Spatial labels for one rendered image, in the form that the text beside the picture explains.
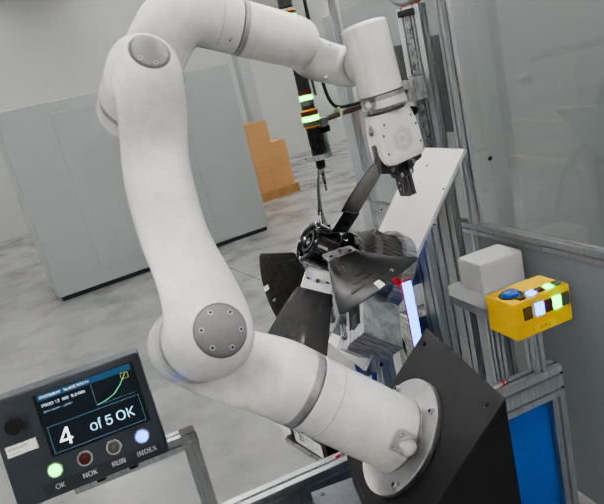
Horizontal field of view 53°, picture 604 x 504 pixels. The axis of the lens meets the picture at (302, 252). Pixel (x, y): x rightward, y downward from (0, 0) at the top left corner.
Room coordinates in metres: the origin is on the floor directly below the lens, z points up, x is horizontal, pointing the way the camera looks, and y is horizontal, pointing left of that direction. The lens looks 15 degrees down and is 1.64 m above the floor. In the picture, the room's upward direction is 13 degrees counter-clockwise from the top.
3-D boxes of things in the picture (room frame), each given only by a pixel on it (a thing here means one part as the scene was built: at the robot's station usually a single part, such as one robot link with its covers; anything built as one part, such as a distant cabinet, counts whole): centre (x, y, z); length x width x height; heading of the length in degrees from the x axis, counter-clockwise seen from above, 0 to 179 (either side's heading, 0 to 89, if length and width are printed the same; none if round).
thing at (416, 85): (2.06, -0.48, 1.54); 0.10 x 0.07 x 0.08; 142
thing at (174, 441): (1.03, 0.40, 1.04); 0.24 x 0.03 x 0.03; 107
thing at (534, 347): (1.30, -0.49, 0.92); 0.03 x 0.03 x 0.12; 17
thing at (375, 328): (1.52, -0.14, 0.98); 0.20 x 0.16 x 0.20; 107
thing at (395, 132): (1.17, -0.22, 1.51); 0.10 x 0.07 x 0.11; 119
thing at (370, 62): (1.17, -0.21, 1.66); 0.09 x 0.08 x 0.13; 20
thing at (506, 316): (1.30, -0.49, 1.02); 0.16 x 0.10 x 0.11; 107
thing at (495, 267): (1.91, -0.60, 0.91); 0.17 x 0.16 x 0.11; 107
